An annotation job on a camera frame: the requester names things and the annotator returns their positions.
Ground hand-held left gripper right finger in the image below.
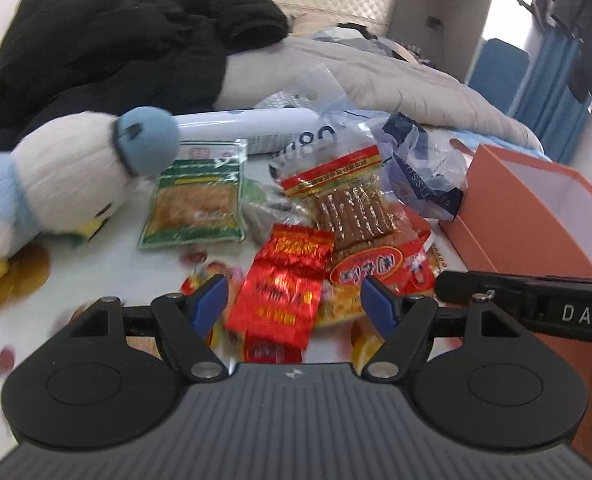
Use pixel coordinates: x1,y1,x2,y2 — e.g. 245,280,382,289
361,277,527,382

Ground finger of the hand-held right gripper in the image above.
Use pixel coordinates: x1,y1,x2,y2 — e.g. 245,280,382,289
435,270,532,307

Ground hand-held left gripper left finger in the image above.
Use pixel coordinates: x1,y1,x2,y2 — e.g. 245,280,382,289
71,275,229,382

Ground orange red snack packet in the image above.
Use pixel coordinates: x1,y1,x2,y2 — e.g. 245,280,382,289
321,210,439,328

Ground red foil snack packet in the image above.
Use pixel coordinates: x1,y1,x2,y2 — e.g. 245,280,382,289
226,224,336,350

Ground pink cardboard box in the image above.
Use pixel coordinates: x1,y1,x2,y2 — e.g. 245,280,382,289
438,144,592,281

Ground silver grey snack packet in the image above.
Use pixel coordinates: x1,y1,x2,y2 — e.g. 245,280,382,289
243,182,317,241

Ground green snack packet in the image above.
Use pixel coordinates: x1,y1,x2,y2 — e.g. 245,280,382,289
137,140,249,251

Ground spicy strips packet red label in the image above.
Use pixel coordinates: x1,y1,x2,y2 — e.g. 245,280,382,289
280,144,402,263

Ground fruit printed tablecloth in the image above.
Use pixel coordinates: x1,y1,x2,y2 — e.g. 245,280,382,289
0,130,477,401

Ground clear blue printed plastic bag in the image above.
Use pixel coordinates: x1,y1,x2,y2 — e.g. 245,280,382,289
253,67,469,221

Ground white tube package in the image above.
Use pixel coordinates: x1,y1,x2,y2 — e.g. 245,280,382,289
171,108,323,155

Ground blue white plush penguin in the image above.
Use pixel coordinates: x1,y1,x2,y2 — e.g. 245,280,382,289
0,106,183,306

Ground blue chair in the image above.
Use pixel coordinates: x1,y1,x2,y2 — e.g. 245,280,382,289
468,37,532,121

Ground blue curtain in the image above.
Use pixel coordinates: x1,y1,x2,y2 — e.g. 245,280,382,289
521,25,592,146

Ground grey blanket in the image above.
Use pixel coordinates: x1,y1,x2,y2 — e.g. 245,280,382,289
223,35,544,151

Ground black jacket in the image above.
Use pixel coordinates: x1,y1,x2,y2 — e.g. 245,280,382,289
0,0,289,153

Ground dark hanging clothes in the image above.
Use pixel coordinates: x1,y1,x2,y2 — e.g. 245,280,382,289
536,0,592,102

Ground white desk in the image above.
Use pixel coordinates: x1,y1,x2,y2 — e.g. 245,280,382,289
391,0,537,83

